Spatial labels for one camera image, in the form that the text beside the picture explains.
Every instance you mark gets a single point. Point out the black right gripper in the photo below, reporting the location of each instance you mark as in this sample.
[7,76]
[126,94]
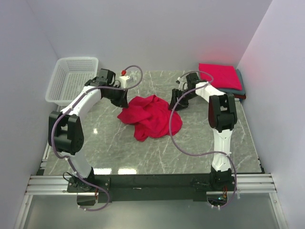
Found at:
[176,93]

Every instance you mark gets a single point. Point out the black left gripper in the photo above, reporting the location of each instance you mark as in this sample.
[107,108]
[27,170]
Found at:
[122,102]

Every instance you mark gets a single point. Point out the pink-red t shirt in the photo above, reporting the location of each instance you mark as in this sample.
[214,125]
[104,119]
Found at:
[150,117]

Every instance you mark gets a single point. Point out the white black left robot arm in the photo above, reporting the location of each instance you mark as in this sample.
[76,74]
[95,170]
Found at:
[66,135]

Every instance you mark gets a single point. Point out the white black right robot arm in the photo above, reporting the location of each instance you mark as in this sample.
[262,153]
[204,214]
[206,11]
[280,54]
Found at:
[222,117]

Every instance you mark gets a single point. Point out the white plastic basket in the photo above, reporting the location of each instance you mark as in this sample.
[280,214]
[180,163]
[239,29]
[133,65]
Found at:
[69,77]

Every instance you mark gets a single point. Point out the folded dark red t shirt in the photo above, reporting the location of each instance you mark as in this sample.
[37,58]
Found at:
[239,97]

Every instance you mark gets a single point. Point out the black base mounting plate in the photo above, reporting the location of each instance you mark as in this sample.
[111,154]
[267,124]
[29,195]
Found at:
[144,195]

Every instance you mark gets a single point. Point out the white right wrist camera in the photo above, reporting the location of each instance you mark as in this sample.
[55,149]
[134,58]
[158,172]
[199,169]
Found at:
[182,86]

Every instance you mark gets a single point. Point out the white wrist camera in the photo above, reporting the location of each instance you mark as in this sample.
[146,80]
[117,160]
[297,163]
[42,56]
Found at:
[182,86]
[125,80]

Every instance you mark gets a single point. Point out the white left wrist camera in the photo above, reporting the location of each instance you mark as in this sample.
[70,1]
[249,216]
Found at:
[125,80]

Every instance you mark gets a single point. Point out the aluminium frame rail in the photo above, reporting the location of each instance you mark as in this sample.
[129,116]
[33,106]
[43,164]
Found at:
[57,185]

